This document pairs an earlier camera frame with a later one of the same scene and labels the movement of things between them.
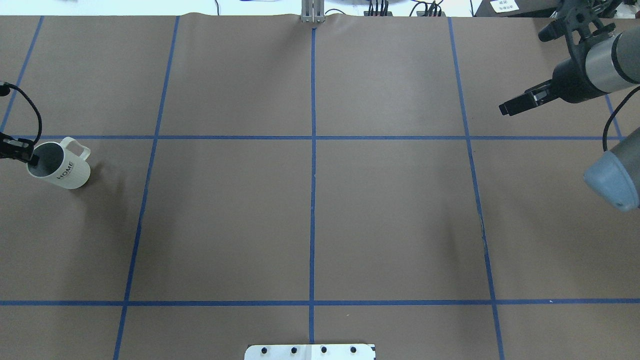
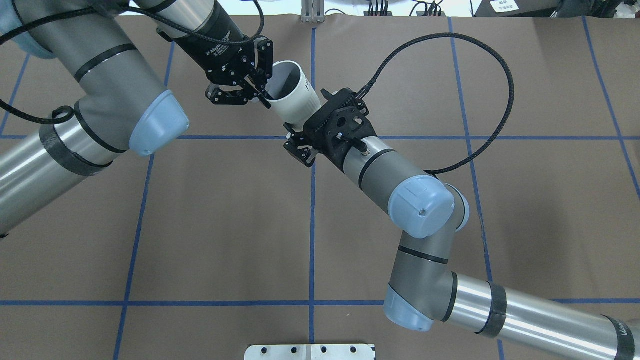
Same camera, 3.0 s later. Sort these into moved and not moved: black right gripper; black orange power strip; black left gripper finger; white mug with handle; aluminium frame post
Moved: white mug with handle; black right gripper; black left gripper finger
Not moved: aluminium frame post; black orange power strip
